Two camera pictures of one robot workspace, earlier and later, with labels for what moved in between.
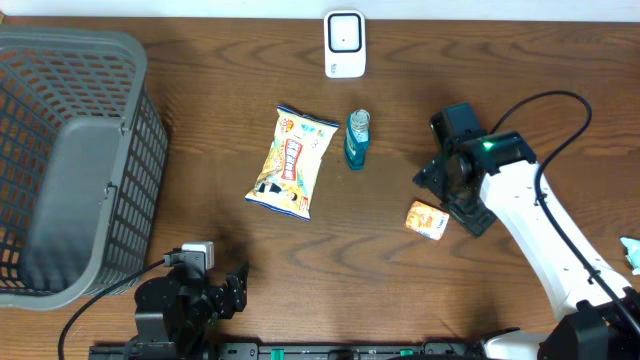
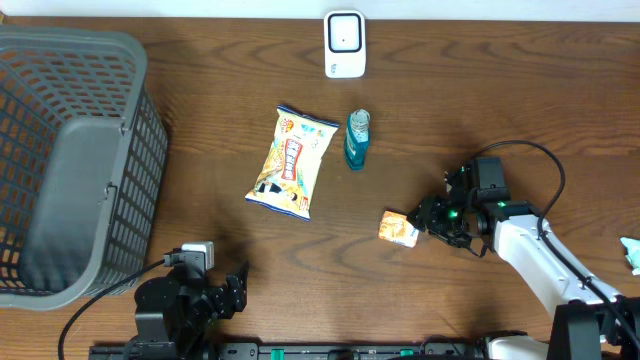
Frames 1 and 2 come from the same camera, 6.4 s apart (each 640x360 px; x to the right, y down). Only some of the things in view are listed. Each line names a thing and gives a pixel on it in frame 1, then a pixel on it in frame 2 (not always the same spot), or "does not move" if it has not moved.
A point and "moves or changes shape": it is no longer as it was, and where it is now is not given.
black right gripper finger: (435, 175) → (422, 216)
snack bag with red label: (288, 177) does not move
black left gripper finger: (238, 287) does not move
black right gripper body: (456, 195) → (451, 222)
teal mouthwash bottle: (358, 139) does not move
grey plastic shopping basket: (83, 167) does not move
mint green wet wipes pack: (632, 247) does not move
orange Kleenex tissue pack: (427, 219) moves or changes shape
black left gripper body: (217, 300) does not move
